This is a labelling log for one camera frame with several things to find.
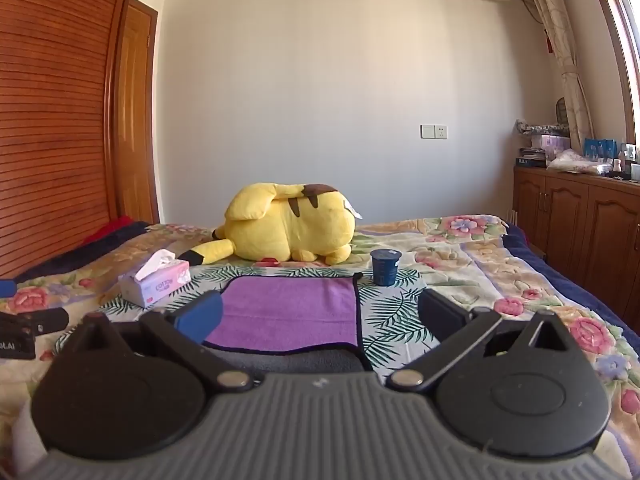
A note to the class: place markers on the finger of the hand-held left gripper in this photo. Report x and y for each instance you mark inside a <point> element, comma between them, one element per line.
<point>45,321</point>
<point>4,289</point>

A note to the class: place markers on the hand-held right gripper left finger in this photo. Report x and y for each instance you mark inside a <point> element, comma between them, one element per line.
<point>200,317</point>

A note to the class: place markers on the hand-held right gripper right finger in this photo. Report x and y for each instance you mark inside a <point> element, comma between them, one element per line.
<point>442,317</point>

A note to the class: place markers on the purple towel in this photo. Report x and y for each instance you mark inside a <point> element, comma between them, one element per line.
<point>290,312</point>

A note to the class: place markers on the pink tissue box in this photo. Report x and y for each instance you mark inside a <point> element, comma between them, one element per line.
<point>157,282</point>

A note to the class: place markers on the floral bed blanket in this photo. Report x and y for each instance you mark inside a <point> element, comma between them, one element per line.
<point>500,280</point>

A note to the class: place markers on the dark blue cup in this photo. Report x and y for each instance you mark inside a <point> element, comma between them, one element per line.
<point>385,267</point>

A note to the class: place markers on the dark navy blanket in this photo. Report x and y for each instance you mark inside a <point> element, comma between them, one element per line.
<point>85,252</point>

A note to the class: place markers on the dark grey towel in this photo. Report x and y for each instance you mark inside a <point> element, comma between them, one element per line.
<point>300,361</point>

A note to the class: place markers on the red cloth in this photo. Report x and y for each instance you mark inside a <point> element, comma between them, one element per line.
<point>115,226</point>

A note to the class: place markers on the yellow plush toy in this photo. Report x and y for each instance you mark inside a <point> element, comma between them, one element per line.
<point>290,225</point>

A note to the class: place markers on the blue bedsheet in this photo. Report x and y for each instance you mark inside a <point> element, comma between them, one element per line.
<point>570,280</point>

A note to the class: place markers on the wooden cabinet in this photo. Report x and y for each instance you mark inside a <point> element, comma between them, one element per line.
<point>575,230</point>

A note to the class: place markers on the stack of dark books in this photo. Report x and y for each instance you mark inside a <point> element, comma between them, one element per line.
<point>531,157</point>

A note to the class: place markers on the wooden louvered wardrobe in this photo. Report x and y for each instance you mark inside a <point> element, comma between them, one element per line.
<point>50,110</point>

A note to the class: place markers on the floral cloth bundle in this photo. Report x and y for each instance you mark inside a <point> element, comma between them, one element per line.
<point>575,162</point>

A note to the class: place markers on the pale purple box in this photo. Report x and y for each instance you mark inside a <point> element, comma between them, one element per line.
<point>550,141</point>

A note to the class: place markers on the wooden door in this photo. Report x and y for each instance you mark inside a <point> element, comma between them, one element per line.
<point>137,120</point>

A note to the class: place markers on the grey patterned fabric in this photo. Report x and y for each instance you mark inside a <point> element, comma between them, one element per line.
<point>540,127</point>

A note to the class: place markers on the small pink bottle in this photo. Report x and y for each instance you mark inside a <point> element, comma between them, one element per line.
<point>617,167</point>

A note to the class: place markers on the blue carton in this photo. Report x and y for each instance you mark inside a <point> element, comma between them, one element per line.
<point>600,149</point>

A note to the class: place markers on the white container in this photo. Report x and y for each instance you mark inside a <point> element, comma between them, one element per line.
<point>635,171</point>

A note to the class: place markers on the patterned beige curtain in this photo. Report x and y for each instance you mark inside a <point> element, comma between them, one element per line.
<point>565,50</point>

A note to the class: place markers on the white wall socket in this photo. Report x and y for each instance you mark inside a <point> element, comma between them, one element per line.
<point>433,131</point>

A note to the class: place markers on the wooden window frame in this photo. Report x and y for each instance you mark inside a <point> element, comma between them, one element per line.
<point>617,50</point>

